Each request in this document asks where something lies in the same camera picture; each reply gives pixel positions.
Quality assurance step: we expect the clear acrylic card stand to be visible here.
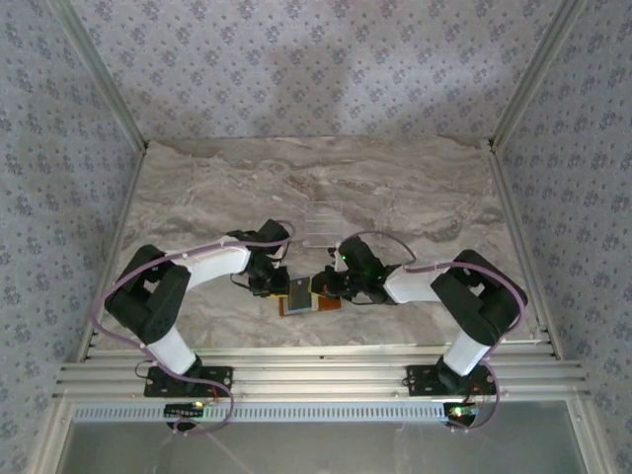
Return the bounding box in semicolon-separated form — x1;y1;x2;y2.
302;198;347;248

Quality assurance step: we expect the aluminium frame leg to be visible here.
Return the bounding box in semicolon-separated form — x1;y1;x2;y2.
567;394;621;474
27;397;75;474

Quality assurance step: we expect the brown leather card holder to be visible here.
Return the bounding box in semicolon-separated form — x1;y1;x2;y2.
277;293;344;318

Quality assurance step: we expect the aluminium mounting rail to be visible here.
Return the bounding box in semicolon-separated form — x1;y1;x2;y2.
52;344;593;402

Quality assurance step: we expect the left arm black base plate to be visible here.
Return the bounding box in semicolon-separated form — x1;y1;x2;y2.
143;365;234;399

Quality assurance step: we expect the aluminium corner post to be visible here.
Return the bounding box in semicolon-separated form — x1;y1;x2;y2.
490;0;590;150
48;0;150;151

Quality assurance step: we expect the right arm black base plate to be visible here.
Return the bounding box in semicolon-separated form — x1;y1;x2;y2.
404;363;498;398

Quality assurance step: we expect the grey metal panel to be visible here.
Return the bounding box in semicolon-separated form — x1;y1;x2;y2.
63;399;593;474

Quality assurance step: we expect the aluminium side rail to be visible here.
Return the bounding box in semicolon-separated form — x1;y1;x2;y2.
486;139;564;360
73;142;149;364

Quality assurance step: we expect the grey slotted cable duct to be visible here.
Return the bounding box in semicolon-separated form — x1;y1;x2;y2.
71;400;450;425

